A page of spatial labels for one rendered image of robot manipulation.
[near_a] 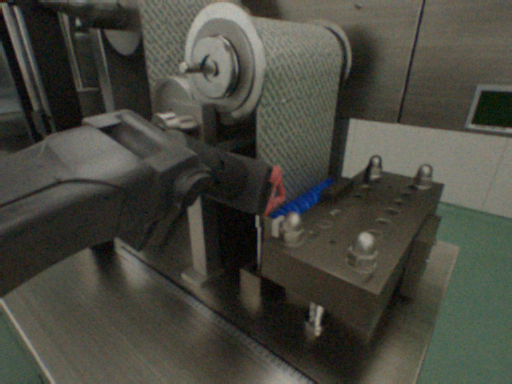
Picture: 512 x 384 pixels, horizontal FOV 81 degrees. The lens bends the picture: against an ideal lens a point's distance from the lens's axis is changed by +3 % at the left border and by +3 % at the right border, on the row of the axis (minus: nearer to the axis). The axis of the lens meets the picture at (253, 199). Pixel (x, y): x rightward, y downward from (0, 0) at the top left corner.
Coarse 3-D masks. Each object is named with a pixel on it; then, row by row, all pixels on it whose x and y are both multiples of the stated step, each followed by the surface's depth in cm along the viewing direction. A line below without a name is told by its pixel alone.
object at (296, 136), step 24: (312, 96) 49; (336, 96) 55; (264, 120) 40; (288, 120) 45; (312, 120) 51; (264, 144) 42; (288, 144) 47; (312, 144) 53; (288, 168) 49; (312, 168) 56; (288, 192) 51
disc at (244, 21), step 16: (208, 16) 38; (224, 16) 37; (240, 16) 35; (192, 32) 41; (256, 32) 35; (256, 48) 36; (256, 64) 36; (192, 80) 44; (256, 80) 37; (256, 96) 38; (240, 112) 40
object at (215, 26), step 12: (204, 24) 39; (216, 24) 38; (228, 24) 36; (204, 36) 39; (228, 36) 37; (240, 36) 36; (192, 48) 41; (240, 48) 36; (240, 60) 37; (252, 60) 36; (240, 72) 38; (252, 72) 37; (240, 84) 38; (204, 96) 43; (240, 96) 39; (216, 108) 42; (228, 108) 41
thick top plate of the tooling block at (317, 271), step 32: (352, 192) 57; (384, 192) 57; (416, 192) 57; (320, 224) 47; (352, 224) 46; (384, 224) 47; (416, 224) 46; (288, 256) 39; (320, 256) 39; (384, 256) 39; (288, 288) 41; (320, 288) 38; (352, 288) 34; (384, 288) 35; (352, 320) 36
